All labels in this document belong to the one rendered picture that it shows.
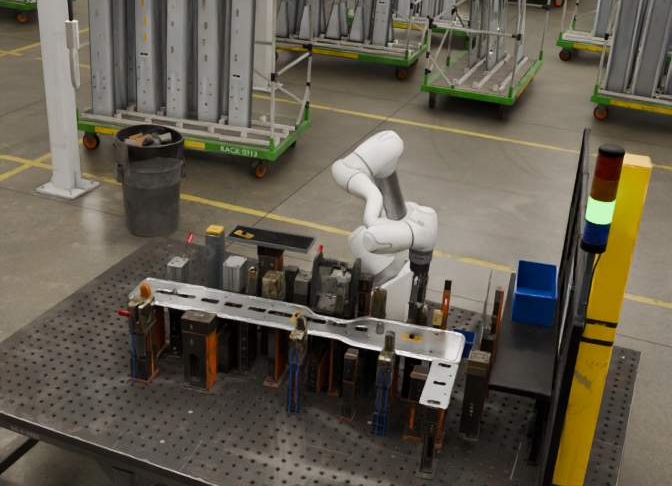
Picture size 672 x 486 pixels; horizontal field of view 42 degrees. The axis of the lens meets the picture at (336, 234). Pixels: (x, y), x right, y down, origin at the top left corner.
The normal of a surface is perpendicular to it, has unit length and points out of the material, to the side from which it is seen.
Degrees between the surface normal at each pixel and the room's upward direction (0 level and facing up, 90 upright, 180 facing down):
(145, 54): 86
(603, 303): 90
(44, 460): 0
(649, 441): 0
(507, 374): 0
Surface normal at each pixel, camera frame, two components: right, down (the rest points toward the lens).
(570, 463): -0.26, 0.40
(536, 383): 0.05, -0.90
